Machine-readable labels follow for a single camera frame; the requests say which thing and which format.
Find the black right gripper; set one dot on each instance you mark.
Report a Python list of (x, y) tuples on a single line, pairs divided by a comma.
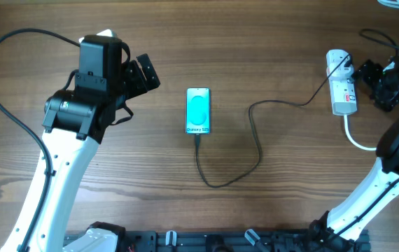
[(386, 101)]

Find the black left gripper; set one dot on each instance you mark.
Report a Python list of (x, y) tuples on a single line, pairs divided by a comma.
[(138, 85)]

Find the white power strip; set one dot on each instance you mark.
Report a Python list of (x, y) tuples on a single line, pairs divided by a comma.
[(341, 84)]

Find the Galaxy S25 smartphone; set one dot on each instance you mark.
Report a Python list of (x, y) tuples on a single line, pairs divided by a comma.
[(198, 106)]

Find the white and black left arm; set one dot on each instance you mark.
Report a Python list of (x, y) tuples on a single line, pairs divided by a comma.
[(74, 125)]

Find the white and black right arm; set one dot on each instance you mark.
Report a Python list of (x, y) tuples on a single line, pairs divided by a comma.
[(339, 228)]

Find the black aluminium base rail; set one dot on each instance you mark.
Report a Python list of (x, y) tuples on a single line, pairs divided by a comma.
[(277, 241)]

